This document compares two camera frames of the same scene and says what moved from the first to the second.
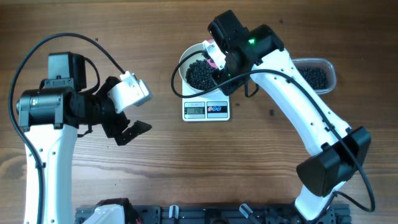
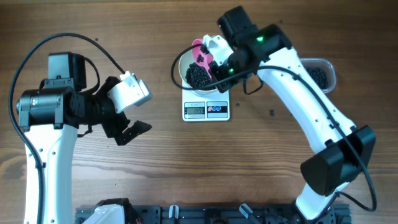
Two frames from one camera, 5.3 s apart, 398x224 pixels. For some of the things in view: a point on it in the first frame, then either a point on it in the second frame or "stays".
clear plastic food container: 319,73 stays
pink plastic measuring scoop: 209,61 to 201,58
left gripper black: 114,129 stays
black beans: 200,76 stays
